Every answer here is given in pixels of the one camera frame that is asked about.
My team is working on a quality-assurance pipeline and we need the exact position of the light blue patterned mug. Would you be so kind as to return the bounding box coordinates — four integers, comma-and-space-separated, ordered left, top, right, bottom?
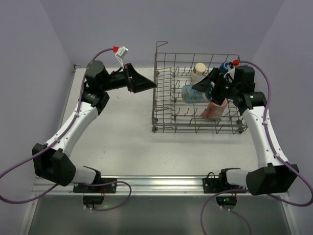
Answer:
181, 84, 212, 104

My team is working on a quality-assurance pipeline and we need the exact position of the pink patterned mug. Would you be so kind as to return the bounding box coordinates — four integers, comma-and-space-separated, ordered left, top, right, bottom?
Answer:
201, 99, 228, 119

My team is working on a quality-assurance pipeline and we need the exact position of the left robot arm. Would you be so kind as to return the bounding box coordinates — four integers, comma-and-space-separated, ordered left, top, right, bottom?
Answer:
32, 60, 157, 187

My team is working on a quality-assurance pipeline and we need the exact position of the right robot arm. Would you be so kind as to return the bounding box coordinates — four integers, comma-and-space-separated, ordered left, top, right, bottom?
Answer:
192, 64, 299, 195

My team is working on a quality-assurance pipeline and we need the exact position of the dark blue mug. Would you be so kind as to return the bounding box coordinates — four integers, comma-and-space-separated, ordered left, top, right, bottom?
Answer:
219, 62, 233, 74

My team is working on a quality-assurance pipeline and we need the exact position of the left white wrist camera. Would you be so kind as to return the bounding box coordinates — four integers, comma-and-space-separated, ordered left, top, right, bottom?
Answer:
115, 46, 129, 67

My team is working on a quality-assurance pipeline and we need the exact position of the grey wire dish rack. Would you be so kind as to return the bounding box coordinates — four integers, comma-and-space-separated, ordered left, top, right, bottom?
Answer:
152, 41, 247, 134

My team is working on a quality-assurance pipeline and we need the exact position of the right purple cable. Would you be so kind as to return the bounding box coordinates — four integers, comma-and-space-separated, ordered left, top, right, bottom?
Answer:
200, 58, 313, 235

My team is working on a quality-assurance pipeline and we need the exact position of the purple cable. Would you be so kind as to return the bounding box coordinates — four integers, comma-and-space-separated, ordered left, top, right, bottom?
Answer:
0, 46, 133, 212
200, 58, 313, 235

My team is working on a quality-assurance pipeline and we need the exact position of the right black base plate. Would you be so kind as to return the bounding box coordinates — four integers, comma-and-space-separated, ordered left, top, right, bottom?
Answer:
202, 172, 244, 193

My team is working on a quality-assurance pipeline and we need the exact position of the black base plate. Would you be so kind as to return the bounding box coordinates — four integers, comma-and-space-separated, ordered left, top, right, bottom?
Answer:
73, 177, 117, 194
202, 172, 244, 193

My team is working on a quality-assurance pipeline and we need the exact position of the aluminium mounting rail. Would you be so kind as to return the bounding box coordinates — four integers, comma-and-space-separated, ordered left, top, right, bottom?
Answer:
29, 175, 289, 196

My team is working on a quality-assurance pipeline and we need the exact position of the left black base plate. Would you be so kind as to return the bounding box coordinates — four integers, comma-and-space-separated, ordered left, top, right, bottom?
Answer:
73, 177, 117, 194

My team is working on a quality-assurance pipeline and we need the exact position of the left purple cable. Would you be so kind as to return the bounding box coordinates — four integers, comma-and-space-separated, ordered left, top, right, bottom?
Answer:
0, 46, 133, 212

